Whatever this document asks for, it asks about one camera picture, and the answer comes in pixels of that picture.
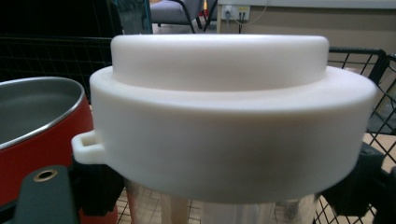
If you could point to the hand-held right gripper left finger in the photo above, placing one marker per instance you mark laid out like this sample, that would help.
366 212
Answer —
46 199

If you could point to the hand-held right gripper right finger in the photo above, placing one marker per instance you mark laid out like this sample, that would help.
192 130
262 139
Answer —
370 183

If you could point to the red steel-lined cup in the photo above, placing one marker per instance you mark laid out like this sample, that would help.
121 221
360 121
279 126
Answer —
40 146

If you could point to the dark teal panel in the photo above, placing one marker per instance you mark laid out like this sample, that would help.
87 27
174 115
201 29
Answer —
134 15

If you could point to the grey office chair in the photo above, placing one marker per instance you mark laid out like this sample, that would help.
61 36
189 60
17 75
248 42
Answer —
169 11

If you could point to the white wall power outlet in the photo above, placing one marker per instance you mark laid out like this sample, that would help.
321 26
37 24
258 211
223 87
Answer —
235 12

